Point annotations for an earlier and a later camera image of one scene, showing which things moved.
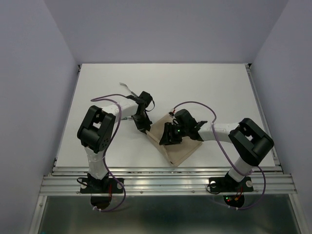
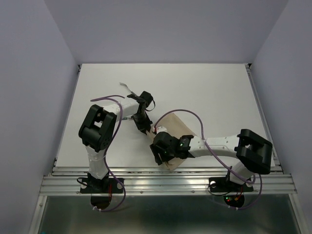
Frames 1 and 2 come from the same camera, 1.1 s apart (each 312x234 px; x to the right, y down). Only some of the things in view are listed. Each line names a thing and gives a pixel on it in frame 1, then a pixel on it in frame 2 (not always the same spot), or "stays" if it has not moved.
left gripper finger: [140, 123] stays
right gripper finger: [166, 134] → [155, 149]
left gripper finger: [146, 123] stays
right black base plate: [227, 185] stays
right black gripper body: [184, 128] → [165, 156]
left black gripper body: [143, 114] stays
